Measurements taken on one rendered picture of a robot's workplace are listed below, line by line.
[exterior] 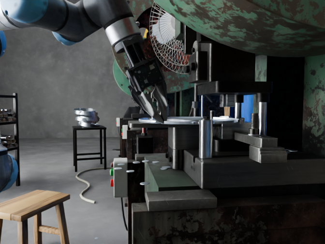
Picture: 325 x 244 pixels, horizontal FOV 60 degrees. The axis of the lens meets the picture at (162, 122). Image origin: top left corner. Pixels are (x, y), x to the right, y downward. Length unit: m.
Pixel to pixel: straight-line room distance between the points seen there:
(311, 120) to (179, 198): 0.42
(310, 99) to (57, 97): 7.05
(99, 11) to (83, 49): 6.91
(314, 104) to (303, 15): 0.43
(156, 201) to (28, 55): 7.39
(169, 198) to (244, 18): 0.36
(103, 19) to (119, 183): 0.59
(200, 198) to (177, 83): 1.64
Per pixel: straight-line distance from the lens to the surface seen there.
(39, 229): 1.88
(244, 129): 0.81
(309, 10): 0.43
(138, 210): 0.58
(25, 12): 0.62
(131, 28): 0.67
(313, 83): 0.83
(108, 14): 0.68
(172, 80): 2.16
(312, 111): 0.83
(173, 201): 0.58
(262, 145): 0.65
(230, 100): 0.84
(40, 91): 7.67
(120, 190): 1.05
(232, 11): 0.43
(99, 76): 7.46
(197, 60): 0.80
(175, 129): 0.77
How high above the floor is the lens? 0.83
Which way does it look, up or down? 3 degrees down
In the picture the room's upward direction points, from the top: straight up
